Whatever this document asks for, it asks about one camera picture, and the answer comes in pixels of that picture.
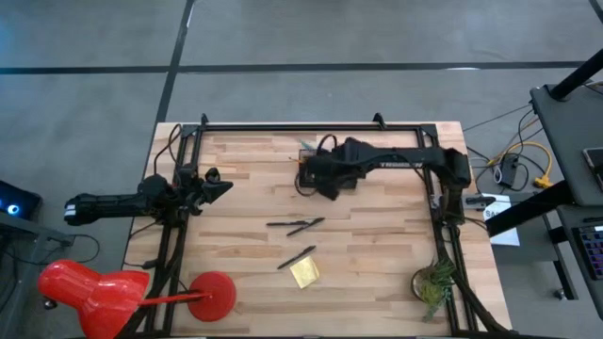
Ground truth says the black box with blue light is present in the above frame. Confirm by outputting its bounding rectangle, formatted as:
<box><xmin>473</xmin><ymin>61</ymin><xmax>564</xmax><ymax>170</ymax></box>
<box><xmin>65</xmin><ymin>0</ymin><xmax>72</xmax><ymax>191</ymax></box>
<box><xmin>0</xmin><ymin>179</ymin><xmax>41</xmax><ymax>220</ymax></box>

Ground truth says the black aluminium table frame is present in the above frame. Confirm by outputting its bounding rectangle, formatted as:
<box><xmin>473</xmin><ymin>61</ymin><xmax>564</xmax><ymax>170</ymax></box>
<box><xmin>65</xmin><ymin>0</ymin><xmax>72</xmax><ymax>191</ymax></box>
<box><xmin>117</xmin><ymin>112</ymin><xmax>515</xmax><ymax>338</ymax></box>

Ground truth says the small potted green plant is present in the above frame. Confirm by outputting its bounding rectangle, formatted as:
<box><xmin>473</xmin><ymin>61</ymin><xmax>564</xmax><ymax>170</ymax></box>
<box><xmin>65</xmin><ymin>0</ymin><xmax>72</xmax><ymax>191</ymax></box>
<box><xmin>410</xmin><ymin>257</ymin><xmax>458</xmax><ymax>324</ymax></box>

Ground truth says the red desk lamp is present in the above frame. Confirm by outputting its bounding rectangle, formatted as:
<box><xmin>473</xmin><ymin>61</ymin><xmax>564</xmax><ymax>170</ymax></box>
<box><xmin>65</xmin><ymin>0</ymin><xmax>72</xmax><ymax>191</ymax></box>
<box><xmin>37</xmin><ymin>258</ymin><xmax>238</xmax><ymax>339</ymax></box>

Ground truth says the smartphone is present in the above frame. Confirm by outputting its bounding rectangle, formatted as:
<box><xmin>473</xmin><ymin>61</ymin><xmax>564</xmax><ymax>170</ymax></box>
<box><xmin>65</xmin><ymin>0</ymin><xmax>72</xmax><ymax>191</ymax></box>
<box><xmin>582</xmin><ymin>146</ymin><xmax>603</xmax><ymax>190</ymax></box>

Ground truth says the black power adapter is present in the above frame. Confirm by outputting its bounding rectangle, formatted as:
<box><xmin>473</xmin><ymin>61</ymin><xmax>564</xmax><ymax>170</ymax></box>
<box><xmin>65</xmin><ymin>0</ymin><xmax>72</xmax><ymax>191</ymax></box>
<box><xmin>498</xmin><ymin>154</ymin><xmax>520</xmax><ymax>187</ymax></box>

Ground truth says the keyboard with lit keys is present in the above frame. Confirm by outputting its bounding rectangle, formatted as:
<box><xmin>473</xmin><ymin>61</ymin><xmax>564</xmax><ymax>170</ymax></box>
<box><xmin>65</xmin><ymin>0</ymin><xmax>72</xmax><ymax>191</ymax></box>
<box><xmin>571</xmin><ymin>224</ymin><xmax>603</xmax><ymax>282</ymax></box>

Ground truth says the white paper sheet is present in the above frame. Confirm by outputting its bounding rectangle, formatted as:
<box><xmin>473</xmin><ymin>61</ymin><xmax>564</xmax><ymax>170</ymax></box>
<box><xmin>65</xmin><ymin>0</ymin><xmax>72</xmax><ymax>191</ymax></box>
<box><xmin>481</xmin><ymin>193</ymin><xmax>522</xmax><ymax>248</ymax></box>

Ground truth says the black diagonal stand beam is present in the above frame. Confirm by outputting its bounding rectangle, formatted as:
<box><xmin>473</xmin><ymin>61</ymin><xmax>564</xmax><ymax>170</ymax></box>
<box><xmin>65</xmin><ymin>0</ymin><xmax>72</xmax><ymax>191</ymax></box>
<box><xmin>484</xmin><ymin>180</ymin><xmax>579</xmax><ymax>238</ymax></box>

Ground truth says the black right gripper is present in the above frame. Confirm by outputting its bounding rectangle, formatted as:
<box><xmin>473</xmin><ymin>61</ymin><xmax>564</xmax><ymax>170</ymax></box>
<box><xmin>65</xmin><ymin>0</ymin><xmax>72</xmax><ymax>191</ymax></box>
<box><xmin>305</xmin><ymin>137</ymin><xmax>369</xmax><ymax>202</ymax></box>

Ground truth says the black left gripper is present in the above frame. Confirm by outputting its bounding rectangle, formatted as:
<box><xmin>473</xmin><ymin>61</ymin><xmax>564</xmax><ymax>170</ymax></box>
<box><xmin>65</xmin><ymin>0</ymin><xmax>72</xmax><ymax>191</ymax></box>
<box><xmin>180</xmin><ymin>162</ymin><xmax>235</xmax><ymax>217</ymax></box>

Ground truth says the yellow sticky note pad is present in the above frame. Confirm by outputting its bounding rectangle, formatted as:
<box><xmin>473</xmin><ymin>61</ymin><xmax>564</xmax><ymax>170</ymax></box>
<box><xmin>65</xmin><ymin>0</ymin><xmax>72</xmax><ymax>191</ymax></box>
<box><xmin>288</xmin><ymin>260</ymin><xmax>321</xmax><ymax>290</ymax></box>

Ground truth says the black stand pole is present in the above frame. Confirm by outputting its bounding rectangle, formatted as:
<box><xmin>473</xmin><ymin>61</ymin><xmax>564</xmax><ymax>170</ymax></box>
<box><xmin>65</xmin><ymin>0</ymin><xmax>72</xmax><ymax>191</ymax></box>
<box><xmin>547</xmin><ymin>48</ymin><xmax>603</xmax><ymax>102</ymax></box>

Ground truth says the yellow cable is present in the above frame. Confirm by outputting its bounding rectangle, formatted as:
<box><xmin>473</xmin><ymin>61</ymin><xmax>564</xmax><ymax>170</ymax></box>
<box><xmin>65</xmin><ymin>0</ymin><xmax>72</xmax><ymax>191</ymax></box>
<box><xmin>486</xmin><ymin>140</ymin><xmax>555</xmax><ymax>190</ymax></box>

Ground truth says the grey side desk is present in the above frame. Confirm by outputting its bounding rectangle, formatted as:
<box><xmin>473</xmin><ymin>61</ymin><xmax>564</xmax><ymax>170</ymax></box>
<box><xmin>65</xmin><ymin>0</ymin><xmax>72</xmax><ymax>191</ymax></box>
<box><xmin>529</xmin><ymin>83</ymin><xmax>603</xmax><ymax>208</ymax></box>

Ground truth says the black mesh desk organizer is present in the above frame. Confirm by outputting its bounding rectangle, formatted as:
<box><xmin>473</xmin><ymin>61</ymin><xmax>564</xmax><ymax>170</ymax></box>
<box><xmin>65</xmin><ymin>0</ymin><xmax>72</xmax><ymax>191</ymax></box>
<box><xmin>297</xmin><ymin>148</ymin><xmax>358</xmax><ymax>191</ymax></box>

